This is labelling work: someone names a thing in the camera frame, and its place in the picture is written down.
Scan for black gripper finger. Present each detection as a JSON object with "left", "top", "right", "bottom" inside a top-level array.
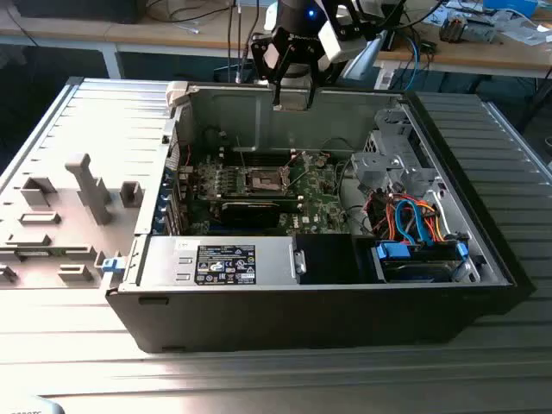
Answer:
[
  {"left": 252, "top": 26, "right": 289, "bottom": 109},
  {"left": 306, "top": 60, "right": 346, "bottom": 109}
]

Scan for metal socket cover frame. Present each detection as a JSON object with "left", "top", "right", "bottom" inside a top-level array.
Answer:
[{"left": 278, "top": 149, "right": 308, "bottom": 185}]

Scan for finned CPU cooler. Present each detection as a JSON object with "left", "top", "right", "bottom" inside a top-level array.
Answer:
[{"left": 438, "top": 11, "right": 470, "bottom": 44}]

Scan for black desktop box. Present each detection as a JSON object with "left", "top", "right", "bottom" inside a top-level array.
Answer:
[{"left": 378, "top": 28, "right": 400, "bottom": 53}]

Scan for metal disk bay cage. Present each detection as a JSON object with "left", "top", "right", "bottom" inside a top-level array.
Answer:
[{"left": 349, "top": 107, "right": 437, "bottom": 193}]

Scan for beige plastic case latch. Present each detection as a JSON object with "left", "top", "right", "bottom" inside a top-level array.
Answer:
[{"left": 166, "top": 80, "right": 191, "bottom": 108}]

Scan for green motherboard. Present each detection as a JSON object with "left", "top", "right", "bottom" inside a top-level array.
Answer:
[{"left": 179, "top": 148, "right": 357, "bottom": 237}]

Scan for black graphics card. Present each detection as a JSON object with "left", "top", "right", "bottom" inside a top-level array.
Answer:
[{"left": 218, "top": 198, "right": 282, "bottom": 230}]

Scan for wooden desk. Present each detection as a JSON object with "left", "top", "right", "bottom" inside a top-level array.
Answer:
[
  {"left": 370, "top": 0, "right": 552, "bottom": 81},
  {"left": 0, "top": 0, "right": 277, "bottom": 81}
]

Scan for black plastic shroud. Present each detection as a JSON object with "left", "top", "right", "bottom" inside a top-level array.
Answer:
[{"left": 296, "top": 233, "right": 362, "bottom": 285}]

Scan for silver power supply unit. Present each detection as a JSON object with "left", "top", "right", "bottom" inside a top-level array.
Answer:
[{"left": 138, "top": 235, "right": 299, "bottom": 289}]

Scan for hard disk in blue carrier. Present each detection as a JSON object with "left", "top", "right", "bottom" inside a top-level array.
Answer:
[{"left": 371, "top": 240, "right": 470, "bottom": 285}]

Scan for grey parts rack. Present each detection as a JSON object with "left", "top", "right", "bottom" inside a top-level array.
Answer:
[{"left": 0, "top": 153, "right": 144, "bottom": 289}]

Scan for blue box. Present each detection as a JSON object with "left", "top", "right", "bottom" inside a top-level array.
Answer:
[{"left": 481, "top": 0, "right": 540, "bottom": 17}]

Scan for black monitor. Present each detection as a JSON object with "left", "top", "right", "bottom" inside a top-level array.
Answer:
[{"left": 16, "top": 0, "right": 140, "bottom": 26}]

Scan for white papers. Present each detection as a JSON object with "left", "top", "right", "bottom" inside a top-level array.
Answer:
[{"left": 502, "top": 10, "right": 552, "bottom": 47}]

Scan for black PC case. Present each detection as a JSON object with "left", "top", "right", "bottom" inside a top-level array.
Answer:
[{"left": 104, "top": 76, "right": 538, "bottom": 355}]

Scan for pale grey device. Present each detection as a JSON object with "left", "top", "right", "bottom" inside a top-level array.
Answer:
[{"left": 0, "top": 394, "right": 66, "bottom": 414}]

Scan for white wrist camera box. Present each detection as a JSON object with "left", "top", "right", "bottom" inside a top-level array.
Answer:
[{"left": 317, "top": 19, "right": 361, "bottom": 61}]

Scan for blue cable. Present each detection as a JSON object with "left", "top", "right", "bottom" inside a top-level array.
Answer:
[{"left": 405, "top": 32, "right": 429, "bottom": 92}]

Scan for blue wire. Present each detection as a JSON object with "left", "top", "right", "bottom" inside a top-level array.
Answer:
[{"left": 394, "top": 196, "right": 435, "bottom": 248}]

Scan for grey metal bracket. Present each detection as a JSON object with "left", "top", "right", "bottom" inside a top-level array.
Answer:
[{"left": 467, "top": 11, "right": 508, "bottom": 44}]

